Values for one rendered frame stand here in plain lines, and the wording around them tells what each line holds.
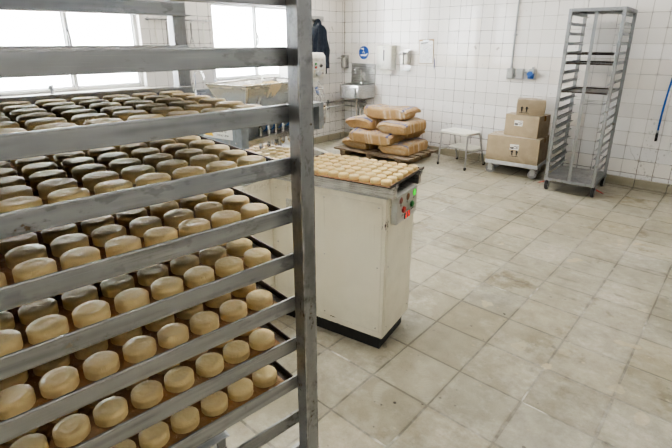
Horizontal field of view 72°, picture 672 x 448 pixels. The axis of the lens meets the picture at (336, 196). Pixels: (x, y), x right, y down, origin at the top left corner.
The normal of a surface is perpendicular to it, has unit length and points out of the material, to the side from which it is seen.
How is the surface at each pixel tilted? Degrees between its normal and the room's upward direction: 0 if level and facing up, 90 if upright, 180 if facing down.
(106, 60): 90
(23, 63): 90
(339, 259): 90
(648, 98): 90
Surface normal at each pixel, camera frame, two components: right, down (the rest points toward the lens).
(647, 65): -0.66, 0.24
